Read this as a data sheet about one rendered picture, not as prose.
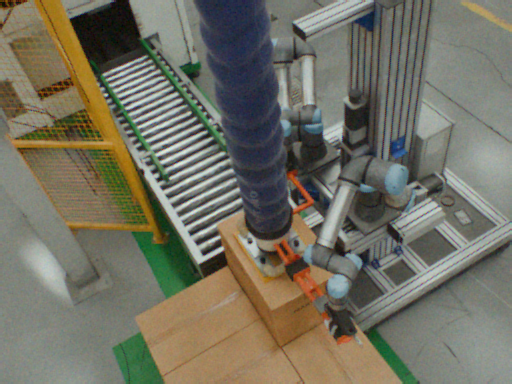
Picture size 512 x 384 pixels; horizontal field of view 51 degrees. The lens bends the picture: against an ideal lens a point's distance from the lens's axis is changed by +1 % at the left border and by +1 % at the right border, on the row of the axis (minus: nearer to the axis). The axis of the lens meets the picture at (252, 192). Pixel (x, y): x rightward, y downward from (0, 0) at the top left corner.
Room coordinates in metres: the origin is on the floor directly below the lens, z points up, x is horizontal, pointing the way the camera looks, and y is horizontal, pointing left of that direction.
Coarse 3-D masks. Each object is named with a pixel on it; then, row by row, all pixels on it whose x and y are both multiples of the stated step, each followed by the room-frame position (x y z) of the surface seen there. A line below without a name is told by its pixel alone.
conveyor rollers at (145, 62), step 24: (120, 72) 3.87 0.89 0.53; (144, 72) 3.80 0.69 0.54; (120, 96) 3.53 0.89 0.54; (144, 96) 3.50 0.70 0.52; (168, 96) 3.40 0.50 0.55; (120, 120) 3.24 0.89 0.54; (144, 120) 3.21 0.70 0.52; (192, 120) 3.07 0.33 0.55; (168, 144) 2.89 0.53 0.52; (216, 144) 2.76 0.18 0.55; (168, 168) 2.62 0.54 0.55; (192, 168) 2.58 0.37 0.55; (216, 168) 2.54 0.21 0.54; (168, 192) 2.41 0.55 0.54; (192, 192) 2.37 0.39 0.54; (216, 192) 2.33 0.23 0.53; (192, 216) 2.17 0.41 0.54; (216, 216) 2.13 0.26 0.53; (216, 240) 1.94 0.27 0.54
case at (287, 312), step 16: (224, 224) 1.74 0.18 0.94; (304, 224) 1.63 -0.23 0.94; (224, 240) 1.67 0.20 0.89; (240, 256) 1.52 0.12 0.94; (272, 256) 1.48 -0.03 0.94; (240, 272) 1.53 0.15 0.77; (256, 272) 1.41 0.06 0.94; (320, 272) 1.33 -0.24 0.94; (256, 288) 1.33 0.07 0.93; (272, 288) 1.30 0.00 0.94; (288, 288) 1.28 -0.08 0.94; (320, 288) 1.27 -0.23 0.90; (256, 304) 1.40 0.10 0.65; (272, 304) 1.22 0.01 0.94; (288, 304) 1.21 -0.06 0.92; (304, 304) 1.24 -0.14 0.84; (272, 320) 1.20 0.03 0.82; (288, 320) 1.21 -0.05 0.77; (304, 320) 1.24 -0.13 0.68; (320, 320) 1.27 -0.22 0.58; (288, 336) 1.21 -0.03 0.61
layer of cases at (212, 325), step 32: (192, 288) 1.64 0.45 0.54; (224, 288) 1.59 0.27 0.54; (160, 320) 1.48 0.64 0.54; (192, 320) 1.44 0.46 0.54; (224, 320) 1.40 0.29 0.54; (256, 320) 1.36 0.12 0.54; (160, 352) 1.29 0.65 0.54; (192, 352) 1.25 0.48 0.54; (224, 352) 1.22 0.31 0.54; (256, 352) 1.18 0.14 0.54; (288, 352) 1.15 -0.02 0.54; (320, 352) 1.12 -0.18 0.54; (352, 352) 1.08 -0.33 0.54
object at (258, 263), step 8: (248, 232) 1.64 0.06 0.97; (240, 240) 1.60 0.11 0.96; (248, 240) 1.57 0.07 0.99; (248, 256) 1.49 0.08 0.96; (264, 256) 1.47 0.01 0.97; (256, 264) 1.44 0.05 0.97; (264, 264) 1.43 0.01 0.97; (272, 264) 1.42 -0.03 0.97; (264, 272) 1.38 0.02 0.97; (264, 280) 1.34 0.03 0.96
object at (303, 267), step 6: (300, 258) 1.34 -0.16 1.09; (288, 264) 1.32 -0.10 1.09; (294, 264) 1.32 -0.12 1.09; (300, 264) 1.31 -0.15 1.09; (306, 264) 1.30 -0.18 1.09; (288, 270) 1.29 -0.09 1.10; (294, 270) 1.29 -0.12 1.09; (300, 270) 1.28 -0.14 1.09; (306, 270) 1.27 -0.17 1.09; (288, 276) 1.28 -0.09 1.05; (294, 276) 1.25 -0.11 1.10; (300, 276) 1.26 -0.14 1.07; (294, 282) 1.25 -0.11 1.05
